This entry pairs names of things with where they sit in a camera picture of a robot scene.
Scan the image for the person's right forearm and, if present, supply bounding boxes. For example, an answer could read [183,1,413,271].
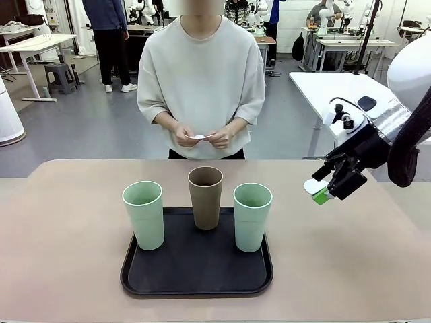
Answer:
[156,110,185,135]

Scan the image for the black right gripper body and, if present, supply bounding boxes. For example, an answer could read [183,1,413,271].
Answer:
[328,124,401,173]

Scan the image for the person's left hand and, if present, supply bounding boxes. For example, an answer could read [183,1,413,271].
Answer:
[210,129,234,150]

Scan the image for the standing person in blue jacket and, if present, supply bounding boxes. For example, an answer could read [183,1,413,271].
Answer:
[262,0,281,67]

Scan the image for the seated person in grey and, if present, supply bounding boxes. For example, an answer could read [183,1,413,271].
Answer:
[306,0,344,28]

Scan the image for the pale green plastic cup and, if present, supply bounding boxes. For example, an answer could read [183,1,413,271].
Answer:
[232,182,273,253]
[121,180,166,252]

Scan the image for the white long folding table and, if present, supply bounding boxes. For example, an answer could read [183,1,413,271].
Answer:
[0,33,78,102]

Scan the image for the black backpack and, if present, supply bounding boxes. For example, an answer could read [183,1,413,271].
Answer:
[291,32,306,63]

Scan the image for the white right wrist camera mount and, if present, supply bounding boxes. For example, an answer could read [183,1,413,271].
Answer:
[322,97,368,146]

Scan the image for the small wooden top table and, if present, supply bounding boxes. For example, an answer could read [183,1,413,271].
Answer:
[253,36,278,65]

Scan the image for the person in blue top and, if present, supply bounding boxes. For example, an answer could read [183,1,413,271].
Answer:
[81,0,139,94]

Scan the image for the person's left forearm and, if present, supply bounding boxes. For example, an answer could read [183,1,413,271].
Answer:
[222,116,249,139]

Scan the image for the grey plastic step stool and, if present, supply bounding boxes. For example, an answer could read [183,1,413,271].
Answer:
[44,62,79,96]

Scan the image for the person in beige shirt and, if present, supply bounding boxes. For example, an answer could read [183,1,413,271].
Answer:
[137,0,267,161]

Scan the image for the black right arm cable sleeve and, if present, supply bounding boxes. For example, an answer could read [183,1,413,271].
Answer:
[387,85,431,188]

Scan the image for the brown plastic cup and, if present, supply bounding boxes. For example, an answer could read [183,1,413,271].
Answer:
[187,166,224,231]

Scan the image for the person's right hand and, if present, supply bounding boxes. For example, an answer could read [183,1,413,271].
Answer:
[175,124,200,149]

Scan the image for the white cylindrical air purifier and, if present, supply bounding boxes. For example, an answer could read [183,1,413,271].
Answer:
[0,76,26,147]

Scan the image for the black tripod pole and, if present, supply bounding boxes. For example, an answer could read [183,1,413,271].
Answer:
[350,0,376,75]

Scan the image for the black plastic tray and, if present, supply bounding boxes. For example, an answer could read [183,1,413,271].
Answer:
[119,206,275,300]

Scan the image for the white background work desk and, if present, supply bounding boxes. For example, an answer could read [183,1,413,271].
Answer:
[300,26,402,73]

